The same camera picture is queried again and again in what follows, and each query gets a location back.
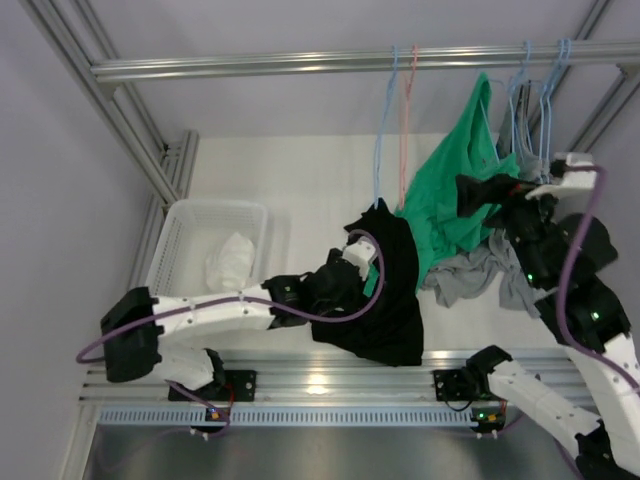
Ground white tank top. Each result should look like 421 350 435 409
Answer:
205 232 256 293

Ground pink wire hanger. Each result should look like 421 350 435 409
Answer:
398 44 418 210

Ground grey tank top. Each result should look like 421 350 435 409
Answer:
419 84 551 319

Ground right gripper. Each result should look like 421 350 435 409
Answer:
454 175 567 289

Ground grey slotted cable duct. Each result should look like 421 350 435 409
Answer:
98 406 504 427

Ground light blue wire hanger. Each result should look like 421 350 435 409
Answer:
373 45 399 208

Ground left aluminium frame strut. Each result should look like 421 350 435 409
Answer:
20 1 200 210

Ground aluminium hanging rail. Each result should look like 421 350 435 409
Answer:
90 39 639 85

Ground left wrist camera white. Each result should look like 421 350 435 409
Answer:
342 237 379 281

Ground aluminium frame strut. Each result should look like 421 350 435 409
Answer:
20 1 200 210
549 1 639 151

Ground blue hanger under grey top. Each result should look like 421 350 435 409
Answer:
507 41 542 182

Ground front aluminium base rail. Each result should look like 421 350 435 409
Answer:
79 349 595 407

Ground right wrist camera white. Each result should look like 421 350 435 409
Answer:
524 152 597 200

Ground black tank top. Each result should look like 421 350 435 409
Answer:
311 200 424 367

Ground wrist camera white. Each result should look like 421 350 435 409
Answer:
342 237 379 281
524 152 597 200

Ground green tank top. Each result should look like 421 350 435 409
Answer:
395 72 520 288

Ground right aluminium frame strut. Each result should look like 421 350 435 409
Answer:
549 1 639 151

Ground purple cable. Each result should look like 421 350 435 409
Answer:
557 164 640 391
75 229 387 436

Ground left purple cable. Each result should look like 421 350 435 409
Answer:
75 229 387 436

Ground white plastic basket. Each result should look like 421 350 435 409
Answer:
146 199 269 297

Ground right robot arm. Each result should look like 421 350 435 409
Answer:
456 166 639 479

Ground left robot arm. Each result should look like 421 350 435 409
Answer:
100 242 378 400

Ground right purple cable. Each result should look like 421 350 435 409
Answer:
557 164 640 391

